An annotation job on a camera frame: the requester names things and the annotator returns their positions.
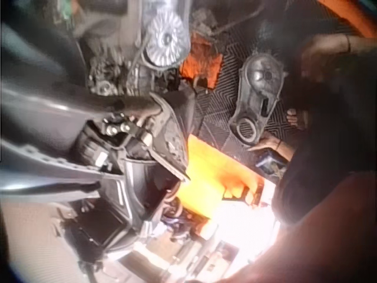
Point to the grey transmission cover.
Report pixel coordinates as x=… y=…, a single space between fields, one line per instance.
x=256 y=88

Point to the person's left hand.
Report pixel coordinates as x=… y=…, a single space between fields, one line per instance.
x=266 y=143

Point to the black wrist band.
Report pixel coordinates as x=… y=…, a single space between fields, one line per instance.
x=349 y=43
x=278 y=145

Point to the grey motor scooter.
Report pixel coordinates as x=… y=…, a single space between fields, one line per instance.
x=59 y=123

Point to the blue box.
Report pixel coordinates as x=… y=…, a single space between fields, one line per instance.
x=271 y=163

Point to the orange cloth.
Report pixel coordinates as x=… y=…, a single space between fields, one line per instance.
x=203 y=63

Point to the orange curved panel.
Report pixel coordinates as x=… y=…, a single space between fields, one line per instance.
x=353 y=17

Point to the person's right hand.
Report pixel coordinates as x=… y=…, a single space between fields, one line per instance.
x=312 y=48

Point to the person's left fingers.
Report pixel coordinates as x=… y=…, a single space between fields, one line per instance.
x=257 y=146

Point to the black patterned floor mat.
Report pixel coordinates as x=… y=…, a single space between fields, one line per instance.
x=226 y=103

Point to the orange tool tray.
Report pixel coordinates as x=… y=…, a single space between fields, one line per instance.
x=206 y=168

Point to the silver finned drive pulley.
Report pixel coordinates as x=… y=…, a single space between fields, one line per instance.
x=168 y=38

